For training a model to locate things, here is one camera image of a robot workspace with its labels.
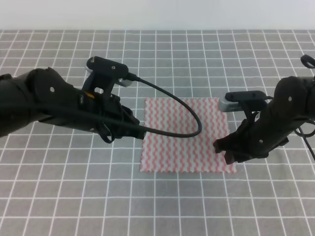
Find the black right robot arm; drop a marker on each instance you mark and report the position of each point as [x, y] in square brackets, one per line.
[294, 99]

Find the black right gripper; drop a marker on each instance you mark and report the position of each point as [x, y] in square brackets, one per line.
[266, 134]

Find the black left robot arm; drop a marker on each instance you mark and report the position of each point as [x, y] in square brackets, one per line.
[43, 95]

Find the pink white wavy striped towel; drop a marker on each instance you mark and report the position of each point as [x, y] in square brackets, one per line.
[196, 154]

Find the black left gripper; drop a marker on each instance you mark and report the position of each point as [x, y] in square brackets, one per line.
[105, 116]

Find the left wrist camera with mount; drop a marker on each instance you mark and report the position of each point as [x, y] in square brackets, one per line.
[104, 73]

